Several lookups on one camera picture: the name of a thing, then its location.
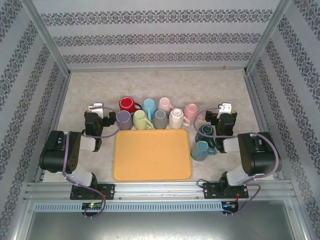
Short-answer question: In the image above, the white faceted mug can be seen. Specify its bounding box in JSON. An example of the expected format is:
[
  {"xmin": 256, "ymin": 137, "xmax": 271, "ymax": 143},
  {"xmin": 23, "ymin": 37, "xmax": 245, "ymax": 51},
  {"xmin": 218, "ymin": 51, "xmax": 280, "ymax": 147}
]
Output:
[{"xmin": 168, "ymin": 107, "xmax": 190, "ymax": 129}]

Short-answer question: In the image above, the grey metal sheet panel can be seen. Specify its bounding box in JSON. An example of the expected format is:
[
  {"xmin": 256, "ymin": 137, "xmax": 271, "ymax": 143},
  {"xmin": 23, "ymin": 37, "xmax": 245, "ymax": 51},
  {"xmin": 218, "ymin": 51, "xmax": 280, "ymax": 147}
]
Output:
[{"xmin": 24, "ymin": 211, "xmax": 301, "ymax": 240}]

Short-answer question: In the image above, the red mug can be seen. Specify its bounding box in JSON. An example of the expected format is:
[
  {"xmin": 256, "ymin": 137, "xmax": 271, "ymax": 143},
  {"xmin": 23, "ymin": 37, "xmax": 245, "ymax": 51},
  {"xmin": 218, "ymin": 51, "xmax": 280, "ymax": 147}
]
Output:
[{"xmin": 118, "ymin": 96, "xmax": 143, "ymax": 113}]

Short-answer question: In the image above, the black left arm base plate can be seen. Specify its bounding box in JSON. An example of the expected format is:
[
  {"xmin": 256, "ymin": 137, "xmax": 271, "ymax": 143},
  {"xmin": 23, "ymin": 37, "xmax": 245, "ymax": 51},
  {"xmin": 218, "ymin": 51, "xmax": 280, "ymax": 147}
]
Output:
[{"xmin": 70, "ymin": 183, "xmax": 116, "ymax": 200}]

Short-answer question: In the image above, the dark green mug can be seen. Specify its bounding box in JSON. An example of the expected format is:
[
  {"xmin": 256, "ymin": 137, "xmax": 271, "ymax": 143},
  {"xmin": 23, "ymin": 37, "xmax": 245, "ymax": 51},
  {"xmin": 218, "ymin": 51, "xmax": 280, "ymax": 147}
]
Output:
[{"xmin": 194, "ymin": 124, "xmax": 216, "ymax": 146}]

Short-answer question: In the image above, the slotted grey cable duct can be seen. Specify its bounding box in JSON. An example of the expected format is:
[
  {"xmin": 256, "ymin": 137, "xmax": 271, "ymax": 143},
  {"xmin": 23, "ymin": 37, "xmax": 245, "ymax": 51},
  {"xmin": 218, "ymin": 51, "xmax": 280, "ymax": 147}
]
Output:
[{"xmin": 33, "ymin": 201, "xmax": 224, "ymax": 213}]

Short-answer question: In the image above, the salmon pink faceted mug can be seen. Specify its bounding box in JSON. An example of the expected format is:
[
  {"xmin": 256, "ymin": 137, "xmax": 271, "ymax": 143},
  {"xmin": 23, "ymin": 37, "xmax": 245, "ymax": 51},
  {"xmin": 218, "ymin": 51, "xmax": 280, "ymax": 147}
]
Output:
[{"xmin": 184, "ymin": 103, "xmax": 204, "ymax": 123}]

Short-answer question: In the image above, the orange plastic tray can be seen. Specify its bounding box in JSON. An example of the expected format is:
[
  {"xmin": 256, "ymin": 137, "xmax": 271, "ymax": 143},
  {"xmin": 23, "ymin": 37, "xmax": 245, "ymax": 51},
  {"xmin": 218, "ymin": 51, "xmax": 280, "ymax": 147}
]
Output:
[{"xmin": 112, "ymin": 129, "xmax": 193, "ymax": 182}]

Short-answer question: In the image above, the aluminium table side rail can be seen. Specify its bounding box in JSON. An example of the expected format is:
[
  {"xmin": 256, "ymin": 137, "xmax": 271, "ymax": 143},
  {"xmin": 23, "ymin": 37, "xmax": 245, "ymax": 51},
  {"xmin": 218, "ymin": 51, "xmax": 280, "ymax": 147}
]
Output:
[
  {"xmin": 33, "ymin": 72, "xmax": 73, "ymax": 183},
  {"xmin": 243, "ymin": 71, "xmax": 286, "ymax": 180}
]

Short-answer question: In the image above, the aluminium mounting rail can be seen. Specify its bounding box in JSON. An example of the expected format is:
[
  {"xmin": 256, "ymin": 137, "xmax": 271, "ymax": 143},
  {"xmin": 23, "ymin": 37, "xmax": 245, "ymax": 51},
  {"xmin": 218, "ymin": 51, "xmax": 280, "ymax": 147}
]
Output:
[{"xmin": 24, "ymin": 181, "xmax": 296, "ymax": 201}]

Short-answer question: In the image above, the left small circuit board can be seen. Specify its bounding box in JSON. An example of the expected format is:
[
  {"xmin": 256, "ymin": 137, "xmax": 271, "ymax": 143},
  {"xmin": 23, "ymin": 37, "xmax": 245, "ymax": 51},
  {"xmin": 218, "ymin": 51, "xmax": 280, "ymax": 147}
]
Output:
[{"xmin": 82, "ymin": 202, "xmax": 103, "ymax": 210}]

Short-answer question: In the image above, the aluminium frame post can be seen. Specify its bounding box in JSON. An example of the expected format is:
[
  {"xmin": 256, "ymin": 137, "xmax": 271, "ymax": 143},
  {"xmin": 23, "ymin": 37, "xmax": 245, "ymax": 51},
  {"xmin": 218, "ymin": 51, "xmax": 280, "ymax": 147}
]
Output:
[
  {"xmin": 243, "ymin": 0, "xmax": 293, "ymax": 75},
  {"xmin": 19, "ymin": 0, "xmax": 73, "ymax": 76}
]

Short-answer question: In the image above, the light pink smooth mug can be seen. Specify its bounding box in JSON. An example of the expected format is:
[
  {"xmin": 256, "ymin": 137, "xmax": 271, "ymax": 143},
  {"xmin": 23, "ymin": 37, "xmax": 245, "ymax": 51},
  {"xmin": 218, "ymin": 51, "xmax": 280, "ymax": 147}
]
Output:
[{"xmin": 157, "ymin": 97, "xmax": 174, "ymax": 112}]

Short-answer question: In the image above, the yellow-green mug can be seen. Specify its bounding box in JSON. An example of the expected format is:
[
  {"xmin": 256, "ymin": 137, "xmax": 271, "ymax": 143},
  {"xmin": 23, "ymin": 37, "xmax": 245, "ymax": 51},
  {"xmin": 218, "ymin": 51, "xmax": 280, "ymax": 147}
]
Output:
[{"xmin": 132, "ymin": 109, "xmax": 155, "ymax": 130}]

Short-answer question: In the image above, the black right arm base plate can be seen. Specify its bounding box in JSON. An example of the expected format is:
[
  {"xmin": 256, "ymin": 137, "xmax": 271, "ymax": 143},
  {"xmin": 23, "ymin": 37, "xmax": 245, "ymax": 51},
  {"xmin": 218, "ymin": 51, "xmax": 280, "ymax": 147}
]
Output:
[{"xmin": 203, "ymin": 182, "xmax": 249, "ymax": 200}]

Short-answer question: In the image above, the light blue mug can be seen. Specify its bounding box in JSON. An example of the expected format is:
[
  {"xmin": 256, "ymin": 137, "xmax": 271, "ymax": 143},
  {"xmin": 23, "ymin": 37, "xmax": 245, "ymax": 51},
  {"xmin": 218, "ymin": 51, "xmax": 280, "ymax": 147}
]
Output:
[{"xmin": 142, "ymin": 98, "xmax": 159, "ymax": 121}]

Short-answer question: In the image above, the lilac mug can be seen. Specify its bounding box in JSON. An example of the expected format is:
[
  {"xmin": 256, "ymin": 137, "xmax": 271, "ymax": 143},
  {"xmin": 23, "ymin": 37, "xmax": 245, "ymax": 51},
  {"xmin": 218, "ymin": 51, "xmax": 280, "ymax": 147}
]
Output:
[{"xmin": 116, "ymin": 110, "xmax": 132, "ymax": 131}]

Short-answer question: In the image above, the teal blue faceted mug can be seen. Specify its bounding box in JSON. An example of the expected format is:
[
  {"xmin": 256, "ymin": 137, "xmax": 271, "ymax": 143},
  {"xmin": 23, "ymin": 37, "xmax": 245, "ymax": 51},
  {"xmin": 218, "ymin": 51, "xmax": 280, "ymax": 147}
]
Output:
[{"xmin": 190, "ymin": 140, "xmax": 217, "ymax": 162}]

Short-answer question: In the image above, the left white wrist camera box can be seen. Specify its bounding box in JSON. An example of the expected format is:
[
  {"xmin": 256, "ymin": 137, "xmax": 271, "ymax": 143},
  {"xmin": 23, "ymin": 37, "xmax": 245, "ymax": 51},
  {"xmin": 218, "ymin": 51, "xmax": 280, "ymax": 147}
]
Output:
[{"xmin": 87, "ymin": 102, "xmax": 105, "ymax": 118}]

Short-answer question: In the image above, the grey mug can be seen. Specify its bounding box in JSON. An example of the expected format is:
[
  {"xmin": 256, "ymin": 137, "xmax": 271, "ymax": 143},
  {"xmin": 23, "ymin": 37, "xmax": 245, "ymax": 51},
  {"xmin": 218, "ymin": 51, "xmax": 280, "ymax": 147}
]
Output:
[{"xmin": 153, "ymin": 109, "xmax": 168, "ymax": 130}]

